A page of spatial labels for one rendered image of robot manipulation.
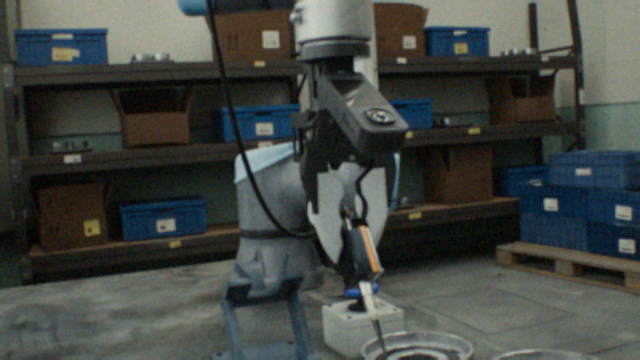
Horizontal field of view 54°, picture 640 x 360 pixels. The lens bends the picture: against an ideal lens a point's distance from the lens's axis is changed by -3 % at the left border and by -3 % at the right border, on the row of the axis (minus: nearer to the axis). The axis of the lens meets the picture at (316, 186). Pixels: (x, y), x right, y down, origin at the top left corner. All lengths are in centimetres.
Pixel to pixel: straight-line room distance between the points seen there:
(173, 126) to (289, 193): 299
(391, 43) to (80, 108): 211
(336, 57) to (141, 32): 395
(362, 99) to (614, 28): 504
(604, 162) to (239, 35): 241
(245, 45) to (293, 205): 316
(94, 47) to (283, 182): 309
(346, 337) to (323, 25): 33
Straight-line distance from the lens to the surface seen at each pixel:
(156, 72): 392
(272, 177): 100
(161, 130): 395
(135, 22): 456
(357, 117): 56
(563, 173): 457
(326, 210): 62
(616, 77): 556
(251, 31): 415
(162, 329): 90
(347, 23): 63
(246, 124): 411
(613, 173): 434
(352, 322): 71
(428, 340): 68
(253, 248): 103
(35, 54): 399
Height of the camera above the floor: 105
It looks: 5 degrees down
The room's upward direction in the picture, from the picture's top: 4 degrees counter-clockwise
